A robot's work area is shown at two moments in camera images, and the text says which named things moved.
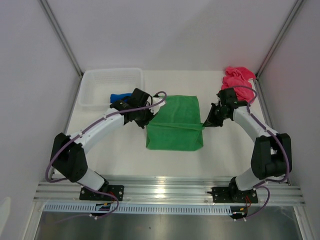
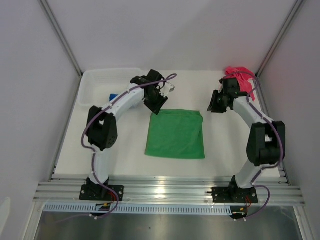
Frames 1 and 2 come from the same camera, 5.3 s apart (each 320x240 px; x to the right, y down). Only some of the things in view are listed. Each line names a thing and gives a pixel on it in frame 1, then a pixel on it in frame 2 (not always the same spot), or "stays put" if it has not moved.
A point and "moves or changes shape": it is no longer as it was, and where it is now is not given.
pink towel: (237, 76) stays put
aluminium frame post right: (291, 16) stays put
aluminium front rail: (166, 190) stays put
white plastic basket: (97, 85) stays put
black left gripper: (150, 116) -> (157, 107)
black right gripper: (210, 121) -> (213, 107)
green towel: (177, 126) moves or changes shape
